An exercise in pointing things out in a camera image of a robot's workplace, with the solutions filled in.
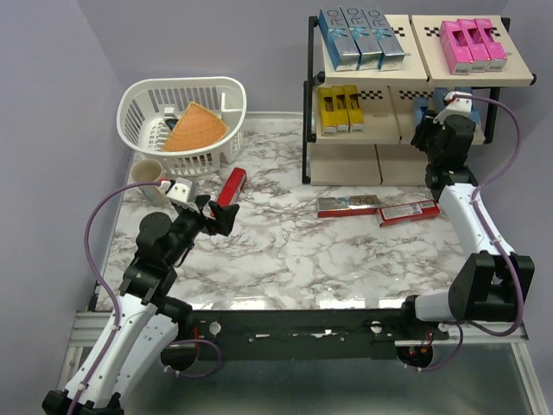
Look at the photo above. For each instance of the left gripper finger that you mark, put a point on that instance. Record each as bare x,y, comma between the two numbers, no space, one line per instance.
223,219
200,202

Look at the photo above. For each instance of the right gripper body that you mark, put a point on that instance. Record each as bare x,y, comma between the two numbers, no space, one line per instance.
431,149

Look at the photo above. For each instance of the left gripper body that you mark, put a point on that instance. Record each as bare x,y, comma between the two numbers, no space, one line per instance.
189,222

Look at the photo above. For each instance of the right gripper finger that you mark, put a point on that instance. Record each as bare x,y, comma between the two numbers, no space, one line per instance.
421,135
429,117

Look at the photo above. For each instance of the light blue toothpaste box corner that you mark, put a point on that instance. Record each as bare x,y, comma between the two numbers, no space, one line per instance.
418,107

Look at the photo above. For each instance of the light blue toothpaste box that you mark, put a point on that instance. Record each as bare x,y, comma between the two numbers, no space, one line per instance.
474,114
442,97

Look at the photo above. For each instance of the silver blue toothpaste box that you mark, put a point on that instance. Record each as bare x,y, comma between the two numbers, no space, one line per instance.
340,45
370,52
392,57

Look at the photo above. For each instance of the pink toothpaste box horizontal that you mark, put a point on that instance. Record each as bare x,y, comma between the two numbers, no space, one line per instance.
454,45

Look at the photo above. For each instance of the yellow toothpaste box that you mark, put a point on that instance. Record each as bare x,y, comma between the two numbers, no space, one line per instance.
341,116
354,112
326,111

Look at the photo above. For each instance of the red white toothpaste box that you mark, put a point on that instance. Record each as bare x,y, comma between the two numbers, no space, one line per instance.
414,211

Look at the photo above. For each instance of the pink toothpaste box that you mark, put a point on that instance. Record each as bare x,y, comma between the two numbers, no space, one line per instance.
495,53
470,38

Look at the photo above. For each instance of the silver red toothpaste box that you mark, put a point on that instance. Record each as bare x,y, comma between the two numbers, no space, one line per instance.
334,207

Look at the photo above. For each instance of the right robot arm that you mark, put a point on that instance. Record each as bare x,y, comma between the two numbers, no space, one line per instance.
494,281

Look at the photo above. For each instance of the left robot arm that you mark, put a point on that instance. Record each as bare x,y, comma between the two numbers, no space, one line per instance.
144,319

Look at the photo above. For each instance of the black three-tier shelf rack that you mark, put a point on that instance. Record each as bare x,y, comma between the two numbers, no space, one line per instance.
381,153

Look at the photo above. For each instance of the beige ceramic mug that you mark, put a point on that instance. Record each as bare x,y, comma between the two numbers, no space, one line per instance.
149,170

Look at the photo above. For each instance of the orange woven fan mat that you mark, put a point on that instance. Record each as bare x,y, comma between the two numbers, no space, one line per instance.
197,128

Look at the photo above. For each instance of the black item in basket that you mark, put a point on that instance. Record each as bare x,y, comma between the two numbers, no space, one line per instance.
169,121

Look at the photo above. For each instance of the white plastic basket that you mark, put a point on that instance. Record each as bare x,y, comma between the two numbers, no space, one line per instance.
148,104

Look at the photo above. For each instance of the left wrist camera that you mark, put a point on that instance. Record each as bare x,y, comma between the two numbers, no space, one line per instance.
182,193

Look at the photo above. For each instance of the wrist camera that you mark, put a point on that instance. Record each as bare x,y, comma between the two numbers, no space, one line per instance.
460,106
182,193

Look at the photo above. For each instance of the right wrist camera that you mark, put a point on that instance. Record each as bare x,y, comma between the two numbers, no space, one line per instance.
460,106

